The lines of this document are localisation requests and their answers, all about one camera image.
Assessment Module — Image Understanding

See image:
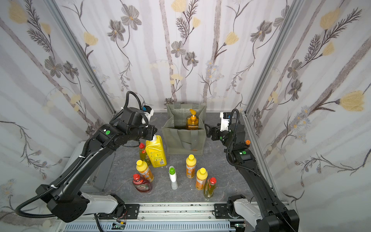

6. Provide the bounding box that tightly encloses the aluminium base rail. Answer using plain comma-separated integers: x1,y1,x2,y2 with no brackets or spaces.
54,201,296,232

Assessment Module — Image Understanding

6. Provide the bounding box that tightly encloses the orange bottle yellow cap left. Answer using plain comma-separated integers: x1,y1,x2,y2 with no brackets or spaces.
136,159,154,182

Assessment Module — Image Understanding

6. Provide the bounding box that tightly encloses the white bottle green cap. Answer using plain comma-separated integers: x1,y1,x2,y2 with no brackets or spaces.
169,166,178,190

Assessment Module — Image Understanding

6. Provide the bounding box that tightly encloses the red soap bottle red cap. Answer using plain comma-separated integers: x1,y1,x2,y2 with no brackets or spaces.
132,174,152,193

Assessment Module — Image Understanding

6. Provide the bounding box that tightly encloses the orange bottle yellow cap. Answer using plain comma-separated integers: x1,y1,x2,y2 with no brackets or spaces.
136,159,154,182
195,168,208,190
186,154,197,179

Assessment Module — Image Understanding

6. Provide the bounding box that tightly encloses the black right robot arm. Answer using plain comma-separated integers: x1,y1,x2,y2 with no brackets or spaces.
205,109,300,232

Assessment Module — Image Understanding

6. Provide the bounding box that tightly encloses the green fabric shopping bag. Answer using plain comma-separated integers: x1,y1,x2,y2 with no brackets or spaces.
161,102,207,156

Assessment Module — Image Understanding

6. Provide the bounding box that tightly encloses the orange bottle yellow cap right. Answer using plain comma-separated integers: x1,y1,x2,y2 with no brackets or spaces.
195,168,208,190

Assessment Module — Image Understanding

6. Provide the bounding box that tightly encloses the green bottle red cap front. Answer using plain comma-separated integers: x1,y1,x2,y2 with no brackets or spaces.
203,177,217,199

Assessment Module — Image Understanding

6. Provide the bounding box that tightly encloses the green bottle red cap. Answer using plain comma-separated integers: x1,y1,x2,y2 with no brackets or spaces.
139,143,151,166
203,177,217,199

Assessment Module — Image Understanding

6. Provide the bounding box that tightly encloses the large yellow pump soap bottle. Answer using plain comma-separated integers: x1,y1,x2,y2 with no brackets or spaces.
146,135,167,168

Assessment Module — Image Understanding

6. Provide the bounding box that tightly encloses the orange bottle yellow cap middle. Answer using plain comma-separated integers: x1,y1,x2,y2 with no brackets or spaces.
186,154,197,179

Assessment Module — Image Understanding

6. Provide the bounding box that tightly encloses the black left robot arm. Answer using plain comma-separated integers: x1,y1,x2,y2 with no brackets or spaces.
15,91,157,223

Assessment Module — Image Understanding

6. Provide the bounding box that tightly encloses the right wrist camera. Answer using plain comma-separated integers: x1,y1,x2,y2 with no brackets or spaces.
220,112,231,131

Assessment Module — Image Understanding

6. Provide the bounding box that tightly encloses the green bottle red cap rear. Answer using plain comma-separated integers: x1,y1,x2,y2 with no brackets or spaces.
139,143,151,166

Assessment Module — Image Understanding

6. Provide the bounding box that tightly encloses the large orange pump soap bottle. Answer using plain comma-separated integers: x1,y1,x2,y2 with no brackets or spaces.
186,109,199,130

